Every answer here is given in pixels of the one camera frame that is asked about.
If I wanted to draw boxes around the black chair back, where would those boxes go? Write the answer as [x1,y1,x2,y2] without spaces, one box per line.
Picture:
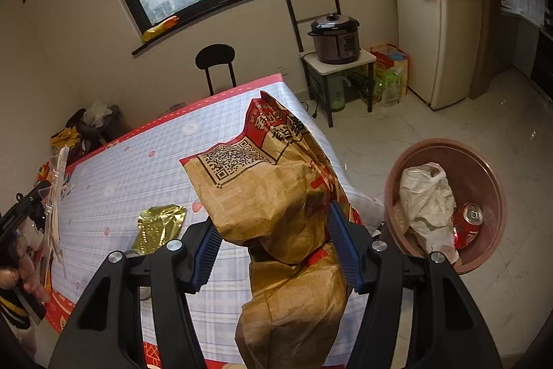
[195,44,237,96]

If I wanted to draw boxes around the dark bag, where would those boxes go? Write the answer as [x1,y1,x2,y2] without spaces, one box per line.
[65,104,130,156]

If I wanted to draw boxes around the person's left hand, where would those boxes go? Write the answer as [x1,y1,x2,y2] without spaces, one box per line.
[0,230,51,303]

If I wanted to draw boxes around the crumpled white plastic bag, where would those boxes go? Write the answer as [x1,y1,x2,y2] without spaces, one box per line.
[398,163,459,261]

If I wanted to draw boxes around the brown plastic trash bin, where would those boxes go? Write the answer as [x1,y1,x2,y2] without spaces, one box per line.
[384,138,507,275]

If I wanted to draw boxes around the grey lower kitchen cabinets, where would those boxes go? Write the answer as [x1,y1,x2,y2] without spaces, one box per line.
[501,6,541,78]

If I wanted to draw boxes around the red orange snack packet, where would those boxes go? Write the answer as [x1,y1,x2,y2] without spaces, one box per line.
[35,162,57,188]

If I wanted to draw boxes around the green electric kettle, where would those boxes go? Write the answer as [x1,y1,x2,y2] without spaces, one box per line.
[326,74,352,112]

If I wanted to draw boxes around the clear plastic wrapper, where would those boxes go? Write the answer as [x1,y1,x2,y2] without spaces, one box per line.
[43,146,72,279]

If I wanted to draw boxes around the brown printed paper bag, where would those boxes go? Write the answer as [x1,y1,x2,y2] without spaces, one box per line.
[179,91,368,369]

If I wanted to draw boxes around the black rack with white shelf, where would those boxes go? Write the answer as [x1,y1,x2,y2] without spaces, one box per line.
[284,0,377,128]

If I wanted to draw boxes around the brown electric pressure cooker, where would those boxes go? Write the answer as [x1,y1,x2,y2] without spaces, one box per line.
[308,12,361,65]

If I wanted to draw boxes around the yellow snack packet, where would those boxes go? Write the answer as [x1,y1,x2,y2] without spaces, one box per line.
[142,15,180,42]

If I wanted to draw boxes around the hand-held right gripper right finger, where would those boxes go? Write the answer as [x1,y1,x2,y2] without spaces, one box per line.
[327,201,504,369]

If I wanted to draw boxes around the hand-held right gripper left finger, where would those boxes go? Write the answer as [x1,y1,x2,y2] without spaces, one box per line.
[47,222,223,369]

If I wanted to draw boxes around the green white plastic packet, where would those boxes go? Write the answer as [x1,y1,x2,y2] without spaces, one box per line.
[380,66,407,107]

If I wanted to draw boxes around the gold foil packet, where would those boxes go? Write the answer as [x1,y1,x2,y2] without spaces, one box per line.
[132,204,187,255]

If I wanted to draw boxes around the table with checked tablecloth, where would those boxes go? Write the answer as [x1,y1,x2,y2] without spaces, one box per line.
[43,73,385,369]

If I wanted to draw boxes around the yellow black packet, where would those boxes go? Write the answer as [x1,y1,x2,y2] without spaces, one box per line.
[51,126,85,156]

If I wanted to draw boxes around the wooden door frame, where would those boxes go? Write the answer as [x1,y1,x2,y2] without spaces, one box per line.
[469,0,504,99]

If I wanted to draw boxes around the black integrated stove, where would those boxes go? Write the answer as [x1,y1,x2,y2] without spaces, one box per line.
[535,27,553,99]

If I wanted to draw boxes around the cream two-door refrigerator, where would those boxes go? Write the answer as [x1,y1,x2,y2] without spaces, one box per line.
[395,0,485,110]

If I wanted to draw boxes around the black power cable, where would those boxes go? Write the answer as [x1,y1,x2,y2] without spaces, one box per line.
[300,100,321,120]

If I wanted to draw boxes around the red soda can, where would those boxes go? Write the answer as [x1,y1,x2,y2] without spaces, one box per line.
[451,202,484,251]

